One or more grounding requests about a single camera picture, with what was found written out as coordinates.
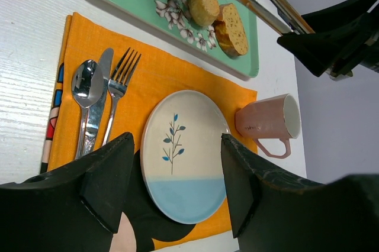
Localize green floral serving tray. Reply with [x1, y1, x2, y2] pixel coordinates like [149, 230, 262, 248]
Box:
[102, 0, 259, 78]

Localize silver fork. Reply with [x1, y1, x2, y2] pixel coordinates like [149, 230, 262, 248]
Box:
[102, 47, 142, 146]

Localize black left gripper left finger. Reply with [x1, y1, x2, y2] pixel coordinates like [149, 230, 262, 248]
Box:
[1, 133, 134, 251]

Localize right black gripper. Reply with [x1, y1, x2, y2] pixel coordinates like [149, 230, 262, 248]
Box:
[277, 0, 378, 79]

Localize silver spoon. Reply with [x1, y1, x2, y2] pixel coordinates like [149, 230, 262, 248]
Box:
[71, 60, 103, 159]

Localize cream and blue plate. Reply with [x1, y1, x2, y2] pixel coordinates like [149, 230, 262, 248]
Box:
[140, 90, 230, 224]

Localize silver table knife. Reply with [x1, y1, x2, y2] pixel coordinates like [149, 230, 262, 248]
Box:
[82, 48, 114, 156]

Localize orange cartoon placemat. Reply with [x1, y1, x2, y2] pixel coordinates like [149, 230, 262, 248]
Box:
[41, 13, 257, 251]

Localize sliced seeded bread loaf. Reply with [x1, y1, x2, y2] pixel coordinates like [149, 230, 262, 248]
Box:
[213, 4, 249, 57]

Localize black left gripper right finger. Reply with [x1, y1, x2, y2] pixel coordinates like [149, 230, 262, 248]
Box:
[221, 134, 378, 251]

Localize metal serving tongs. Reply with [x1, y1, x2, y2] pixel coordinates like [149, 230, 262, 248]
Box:
[204, 0, 315, 35]

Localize small round yellow bun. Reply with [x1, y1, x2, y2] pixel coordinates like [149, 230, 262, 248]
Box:
[188, 0, 220, 27]

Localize pink mug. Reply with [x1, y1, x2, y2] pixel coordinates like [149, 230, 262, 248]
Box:
[235, 93, 301, 159]

